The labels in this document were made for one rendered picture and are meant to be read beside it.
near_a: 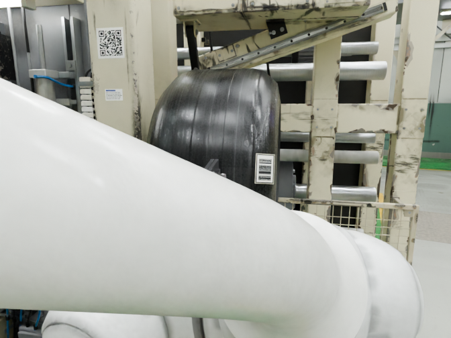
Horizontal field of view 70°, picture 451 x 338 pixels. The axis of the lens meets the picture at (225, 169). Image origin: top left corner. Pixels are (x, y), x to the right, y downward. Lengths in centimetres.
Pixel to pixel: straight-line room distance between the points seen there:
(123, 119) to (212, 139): 33
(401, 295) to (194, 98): 57
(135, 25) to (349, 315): 83
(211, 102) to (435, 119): 933
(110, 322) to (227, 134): 47
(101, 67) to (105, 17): 12
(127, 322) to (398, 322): 19
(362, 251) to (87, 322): 20
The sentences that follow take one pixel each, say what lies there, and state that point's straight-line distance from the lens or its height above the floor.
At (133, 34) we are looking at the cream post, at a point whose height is 153.
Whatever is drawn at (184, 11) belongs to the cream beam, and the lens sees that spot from 116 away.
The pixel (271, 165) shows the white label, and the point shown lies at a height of 123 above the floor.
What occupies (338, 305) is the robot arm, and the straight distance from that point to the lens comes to 21.
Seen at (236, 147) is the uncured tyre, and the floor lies 127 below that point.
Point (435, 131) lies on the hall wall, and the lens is 991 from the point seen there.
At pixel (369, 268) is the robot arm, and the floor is 124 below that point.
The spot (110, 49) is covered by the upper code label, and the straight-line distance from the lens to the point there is 94.
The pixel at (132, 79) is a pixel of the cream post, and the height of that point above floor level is 142.
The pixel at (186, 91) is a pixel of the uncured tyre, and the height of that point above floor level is 138.
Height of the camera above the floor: 135
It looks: 11 degrees down
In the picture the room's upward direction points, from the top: straight up
